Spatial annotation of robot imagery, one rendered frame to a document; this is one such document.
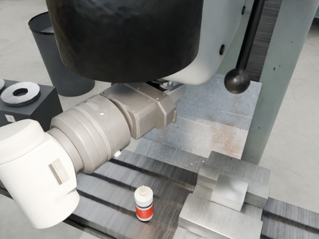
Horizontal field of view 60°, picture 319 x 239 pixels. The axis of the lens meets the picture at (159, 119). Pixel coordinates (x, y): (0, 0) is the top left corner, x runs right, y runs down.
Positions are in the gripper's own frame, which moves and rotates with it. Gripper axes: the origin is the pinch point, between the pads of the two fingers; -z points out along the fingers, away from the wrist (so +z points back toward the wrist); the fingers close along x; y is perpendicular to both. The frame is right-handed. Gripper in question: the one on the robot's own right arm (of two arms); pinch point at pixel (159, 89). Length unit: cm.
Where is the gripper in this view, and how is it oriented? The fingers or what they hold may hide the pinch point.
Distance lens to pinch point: 46.5
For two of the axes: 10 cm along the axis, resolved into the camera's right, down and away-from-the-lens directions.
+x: -7.5, -4.4, 4.9
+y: -0.1, 7.5, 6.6
